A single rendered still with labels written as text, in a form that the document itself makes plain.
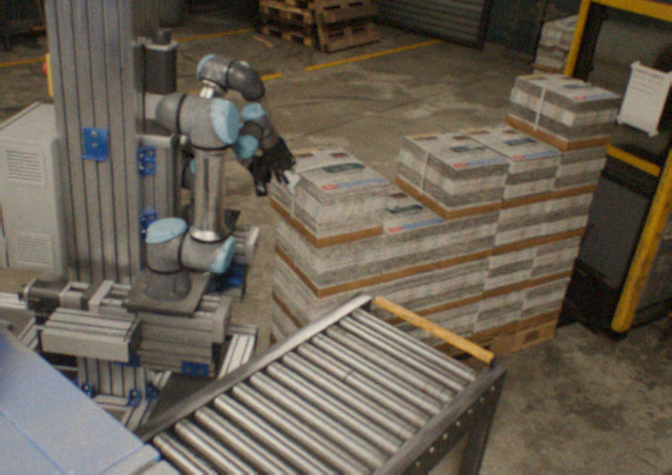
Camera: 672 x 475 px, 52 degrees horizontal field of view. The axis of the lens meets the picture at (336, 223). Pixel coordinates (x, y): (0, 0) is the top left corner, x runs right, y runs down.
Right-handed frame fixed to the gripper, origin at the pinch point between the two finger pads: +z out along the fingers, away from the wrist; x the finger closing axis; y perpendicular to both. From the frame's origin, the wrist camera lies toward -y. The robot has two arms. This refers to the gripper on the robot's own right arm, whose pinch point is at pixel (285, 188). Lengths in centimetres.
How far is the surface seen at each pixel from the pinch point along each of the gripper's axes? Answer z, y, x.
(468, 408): 18, -7, -105
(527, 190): 60, 88, -19
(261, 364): -3, -44, -67
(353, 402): 5, -30, -90
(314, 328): 8, -25, -58
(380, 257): 38.8, 16.0, -19.4
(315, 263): 25.4, -6.6, -14.8
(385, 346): 16, -11, -73
